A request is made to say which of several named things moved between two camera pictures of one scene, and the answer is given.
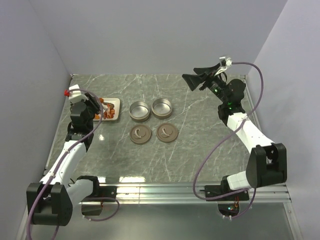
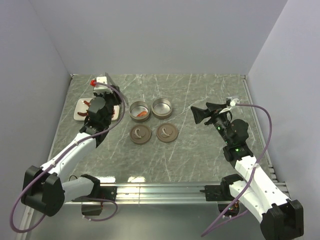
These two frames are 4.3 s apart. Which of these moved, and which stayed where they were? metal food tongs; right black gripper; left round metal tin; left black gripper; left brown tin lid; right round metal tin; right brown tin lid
Moved: metal food tongs; left black gripper; right black gripper
Stayed: right round metal tin; left brown tin lid; right brown tin lid; left round metal tin
